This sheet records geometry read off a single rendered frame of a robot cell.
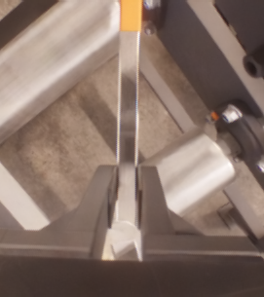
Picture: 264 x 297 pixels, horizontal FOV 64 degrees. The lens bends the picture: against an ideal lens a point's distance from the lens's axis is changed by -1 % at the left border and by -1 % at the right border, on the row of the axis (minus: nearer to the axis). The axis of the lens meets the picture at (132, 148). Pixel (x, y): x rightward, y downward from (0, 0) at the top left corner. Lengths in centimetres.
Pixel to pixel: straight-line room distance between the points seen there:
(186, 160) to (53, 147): 109
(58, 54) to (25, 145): 109
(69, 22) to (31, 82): 10
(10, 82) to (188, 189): 31
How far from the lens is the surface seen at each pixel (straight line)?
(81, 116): 128
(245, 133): 36
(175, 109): 90
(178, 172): 33
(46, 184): 140
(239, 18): 27
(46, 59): 37
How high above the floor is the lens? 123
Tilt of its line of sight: 84 degrees down
